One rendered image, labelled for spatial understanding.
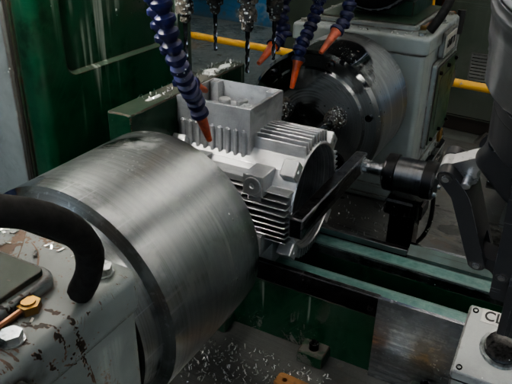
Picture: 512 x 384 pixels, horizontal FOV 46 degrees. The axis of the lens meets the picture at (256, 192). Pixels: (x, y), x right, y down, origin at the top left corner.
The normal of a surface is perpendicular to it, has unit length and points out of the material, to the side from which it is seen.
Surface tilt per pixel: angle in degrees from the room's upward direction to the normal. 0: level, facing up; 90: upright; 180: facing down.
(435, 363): 90
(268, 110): 90
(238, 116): 90
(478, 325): 24
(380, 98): 66
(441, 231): 0
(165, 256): 55
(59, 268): 0
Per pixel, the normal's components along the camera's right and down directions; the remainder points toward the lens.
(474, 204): 0.81, 0.07
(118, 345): 0.88, 0.22
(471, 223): -0.44, 0.72
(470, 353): -0.18, -0.66
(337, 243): 0.02, -0.89
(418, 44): -0.47, 0.40
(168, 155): 0.27, -0.78
